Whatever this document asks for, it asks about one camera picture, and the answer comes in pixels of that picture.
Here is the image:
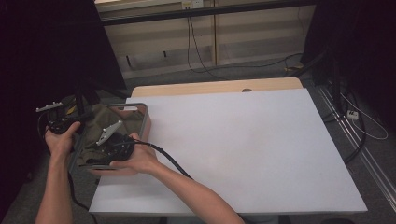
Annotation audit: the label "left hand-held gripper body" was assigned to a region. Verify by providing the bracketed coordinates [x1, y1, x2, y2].
[35, 101, 82, 135]

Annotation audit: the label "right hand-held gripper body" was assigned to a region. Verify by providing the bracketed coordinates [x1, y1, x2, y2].
[96, 120, 135, 162]

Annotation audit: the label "olive green pants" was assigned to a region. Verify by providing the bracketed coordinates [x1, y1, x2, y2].
[76, 104, 146, 166]

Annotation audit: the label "pink basket with grey rim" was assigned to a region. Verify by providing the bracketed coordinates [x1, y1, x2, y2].
[68, 103, 152, 177]

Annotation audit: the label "person's left hand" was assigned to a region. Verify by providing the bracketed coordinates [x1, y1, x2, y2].
[45, 121, 81, 157]

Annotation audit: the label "person's right hand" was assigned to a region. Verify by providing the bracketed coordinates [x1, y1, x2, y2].
[110, 133, 161, 175]

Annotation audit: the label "black tripod stand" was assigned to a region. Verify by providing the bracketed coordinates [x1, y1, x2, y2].
[74, 82, 132, 135]

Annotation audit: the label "black curtain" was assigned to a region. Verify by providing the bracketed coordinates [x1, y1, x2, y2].
[0, 0, 127, 216]
[301, 0, 396, 125]

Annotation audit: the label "light wooden table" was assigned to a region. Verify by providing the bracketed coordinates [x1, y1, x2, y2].
[131, 77, 304, 98]

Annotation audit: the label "black horizontal bar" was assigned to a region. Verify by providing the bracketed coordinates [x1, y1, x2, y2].
[100, 0, 316, 27]

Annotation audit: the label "black slanted stand leg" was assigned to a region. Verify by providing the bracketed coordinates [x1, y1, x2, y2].
[285, 49, 331, 78]

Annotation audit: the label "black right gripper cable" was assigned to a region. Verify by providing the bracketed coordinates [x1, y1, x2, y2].
[113, 139, 193, 181]

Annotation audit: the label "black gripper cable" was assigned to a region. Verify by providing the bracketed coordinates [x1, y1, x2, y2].
[113, 139, 193, 181]
[36, 111, 99, 224]

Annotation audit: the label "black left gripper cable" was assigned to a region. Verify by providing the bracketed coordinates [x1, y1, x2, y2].
[36, 111, 99, 224]

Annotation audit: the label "thin black hanging cable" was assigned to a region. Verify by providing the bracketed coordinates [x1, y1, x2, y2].
[186, 17, 230, 81]

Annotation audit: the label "long black floor cable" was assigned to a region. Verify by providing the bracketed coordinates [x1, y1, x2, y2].
[189, 17, 304, 70]

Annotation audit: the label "white wall socket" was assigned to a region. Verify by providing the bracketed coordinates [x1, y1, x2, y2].
[181, 0, 205, 9]

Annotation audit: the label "thick black floor cable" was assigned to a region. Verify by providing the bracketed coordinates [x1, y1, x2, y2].
[322, 89, 368, 165]

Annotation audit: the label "thin white cable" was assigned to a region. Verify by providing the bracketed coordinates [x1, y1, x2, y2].
[340, 92, 389, 141]

